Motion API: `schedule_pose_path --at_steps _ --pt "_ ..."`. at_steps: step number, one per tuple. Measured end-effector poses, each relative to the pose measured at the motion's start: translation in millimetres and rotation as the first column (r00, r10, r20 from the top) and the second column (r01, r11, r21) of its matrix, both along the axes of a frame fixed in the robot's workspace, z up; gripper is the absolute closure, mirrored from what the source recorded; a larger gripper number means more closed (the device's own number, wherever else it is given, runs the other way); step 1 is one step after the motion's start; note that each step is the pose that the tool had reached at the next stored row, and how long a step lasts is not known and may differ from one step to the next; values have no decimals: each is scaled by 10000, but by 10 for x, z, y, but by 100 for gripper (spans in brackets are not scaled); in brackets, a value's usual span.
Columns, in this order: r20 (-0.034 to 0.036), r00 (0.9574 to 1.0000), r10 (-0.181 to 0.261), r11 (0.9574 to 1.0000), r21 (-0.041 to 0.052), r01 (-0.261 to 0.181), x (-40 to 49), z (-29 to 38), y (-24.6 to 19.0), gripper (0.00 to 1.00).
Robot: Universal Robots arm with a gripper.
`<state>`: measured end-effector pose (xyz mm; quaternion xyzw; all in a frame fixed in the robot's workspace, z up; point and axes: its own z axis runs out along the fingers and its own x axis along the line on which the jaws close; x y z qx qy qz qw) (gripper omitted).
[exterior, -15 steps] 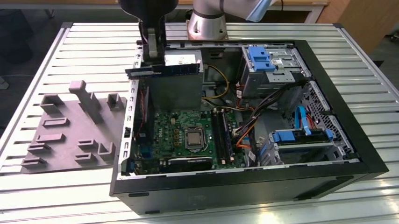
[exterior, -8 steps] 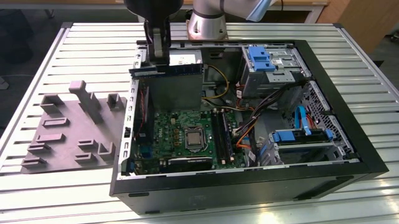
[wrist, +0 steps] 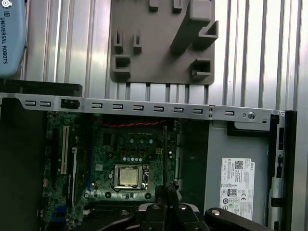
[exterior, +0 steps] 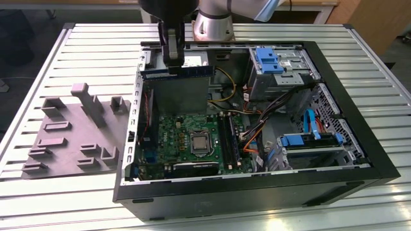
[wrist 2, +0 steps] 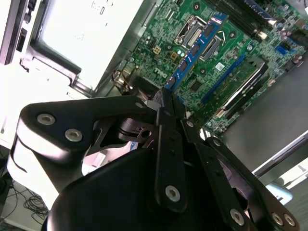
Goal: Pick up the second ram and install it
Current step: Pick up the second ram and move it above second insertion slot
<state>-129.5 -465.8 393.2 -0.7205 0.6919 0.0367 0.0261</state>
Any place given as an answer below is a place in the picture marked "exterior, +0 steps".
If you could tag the grey power supply unit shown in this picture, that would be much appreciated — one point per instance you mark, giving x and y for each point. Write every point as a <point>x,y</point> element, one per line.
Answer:
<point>177,96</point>

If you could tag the blue video port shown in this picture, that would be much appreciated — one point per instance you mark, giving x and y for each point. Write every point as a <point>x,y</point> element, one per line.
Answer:
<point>135,172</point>

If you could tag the green motherboard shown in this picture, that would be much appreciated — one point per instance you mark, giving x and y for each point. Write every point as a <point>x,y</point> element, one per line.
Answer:
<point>170,125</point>

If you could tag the grey parts rack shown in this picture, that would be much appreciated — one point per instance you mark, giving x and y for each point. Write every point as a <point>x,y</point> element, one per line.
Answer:
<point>81,134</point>

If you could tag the metal disk bay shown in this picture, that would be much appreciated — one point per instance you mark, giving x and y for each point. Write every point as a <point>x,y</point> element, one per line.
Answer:
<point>314,150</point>

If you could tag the wooden cabinet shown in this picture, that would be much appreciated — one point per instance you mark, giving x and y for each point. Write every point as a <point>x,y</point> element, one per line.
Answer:
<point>376,21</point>

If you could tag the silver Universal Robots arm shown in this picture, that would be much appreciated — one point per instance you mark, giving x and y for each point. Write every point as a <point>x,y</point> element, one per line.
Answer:
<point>212,26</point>

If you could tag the black graphics card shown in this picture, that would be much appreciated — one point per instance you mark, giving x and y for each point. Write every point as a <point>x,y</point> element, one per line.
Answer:
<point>193,168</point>

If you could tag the white framed workbench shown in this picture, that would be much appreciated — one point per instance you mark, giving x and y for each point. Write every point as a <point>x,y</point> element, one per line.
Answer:
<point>326,14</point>

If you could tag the silver CPU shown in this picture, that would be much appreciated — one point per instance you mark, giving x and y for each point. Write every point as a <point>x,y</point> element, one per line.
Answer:
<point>200,143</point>

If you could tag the black RAM slot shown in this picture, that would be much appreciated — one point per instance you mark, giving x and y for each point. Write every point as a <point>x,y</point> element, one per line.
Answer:
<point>222,144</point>

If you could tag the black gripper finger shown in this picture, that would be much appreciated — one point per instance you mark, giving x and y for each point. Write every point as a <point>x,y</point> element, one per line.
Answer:
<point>175,43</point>

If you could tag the blue plastic drive latch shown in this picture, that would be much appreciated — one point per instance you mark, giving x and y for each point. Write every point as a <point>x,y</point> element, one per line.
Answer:
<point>269,62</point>

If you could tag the blue expansion slot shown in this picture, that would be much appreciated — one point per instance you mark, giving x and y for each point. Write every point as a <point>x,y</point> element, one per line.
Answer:
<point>151,156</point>

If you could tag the black open PC case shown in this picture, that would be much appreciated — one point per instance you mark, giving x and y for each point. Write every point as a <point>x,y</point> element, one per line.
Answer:
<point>225,199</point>

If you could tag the hard disk in blue carrier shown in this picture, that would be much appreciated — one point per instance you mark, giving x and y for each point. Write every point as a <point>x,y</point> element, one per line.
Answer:
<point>297,140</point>

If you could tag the metal drive cage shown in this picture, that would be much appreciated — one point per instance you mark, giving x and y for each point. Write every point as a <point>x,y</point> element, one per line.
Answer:
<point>289,81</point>

